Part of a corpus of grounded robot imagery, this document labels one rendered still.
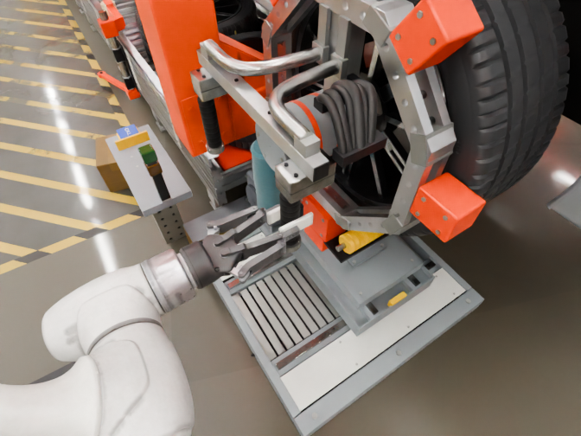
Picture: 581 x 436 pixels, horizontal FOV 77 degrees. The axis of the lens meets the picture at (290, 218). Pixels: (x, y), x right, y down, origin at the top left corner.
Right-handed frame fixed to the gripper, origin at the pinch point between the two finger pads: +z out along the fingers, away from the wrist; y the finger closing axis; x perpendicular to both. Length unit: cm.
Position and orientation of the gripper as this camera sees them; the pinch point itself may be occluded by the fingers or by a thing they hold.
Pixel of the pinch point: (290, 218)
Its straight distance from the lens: 67.1
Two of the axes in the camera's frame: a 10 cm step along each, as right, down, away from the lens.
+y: 5.5, 6.6, -5.2
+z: 8.4, -4.3, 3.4
